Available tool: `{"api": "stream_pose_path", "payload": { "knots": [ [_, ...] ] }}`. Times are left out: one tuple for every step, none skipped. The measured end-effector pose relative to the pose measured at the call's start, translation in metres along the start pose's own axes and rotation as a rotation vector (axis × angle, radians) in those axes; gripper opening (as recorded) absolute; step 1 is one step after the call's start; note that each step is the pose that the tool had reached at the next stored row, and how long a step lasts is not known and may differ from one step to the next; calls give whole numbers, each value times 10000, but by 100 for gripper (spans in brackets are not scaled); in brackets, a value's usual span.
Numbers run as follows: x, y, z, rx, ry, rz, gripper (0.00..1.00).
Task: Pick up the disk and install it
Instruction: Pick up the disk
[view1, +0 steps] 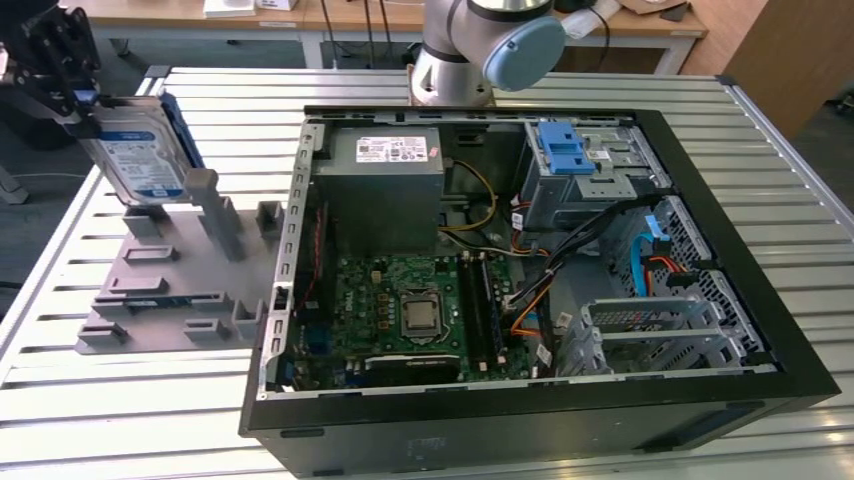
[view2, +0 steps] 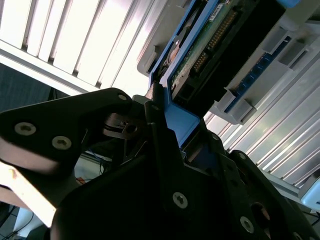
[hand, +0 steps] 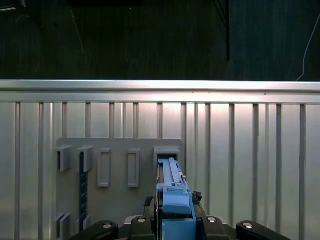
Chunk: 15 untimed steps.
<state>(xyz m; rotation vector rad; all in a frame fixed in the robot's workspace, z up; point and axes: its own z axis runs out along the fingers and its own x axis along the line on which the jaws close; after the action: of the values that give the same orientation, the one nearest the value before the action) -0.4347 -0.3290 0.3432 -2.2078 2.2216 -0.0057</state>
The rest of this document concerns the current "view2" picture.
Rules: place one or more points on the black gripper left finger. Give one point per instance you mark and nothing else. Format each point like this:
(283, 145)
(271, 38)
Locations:
(62, 117)

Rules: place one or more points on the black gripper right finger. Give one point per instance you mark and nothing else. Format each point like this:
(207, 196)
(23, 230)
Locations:
(250, 190)

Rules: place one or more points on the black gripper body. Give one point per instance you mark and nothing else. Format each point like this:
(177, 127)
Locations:
(125, 205)

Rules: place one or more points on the hard disk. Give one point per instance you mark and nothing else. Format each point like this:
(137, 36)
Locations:
(182, 120)

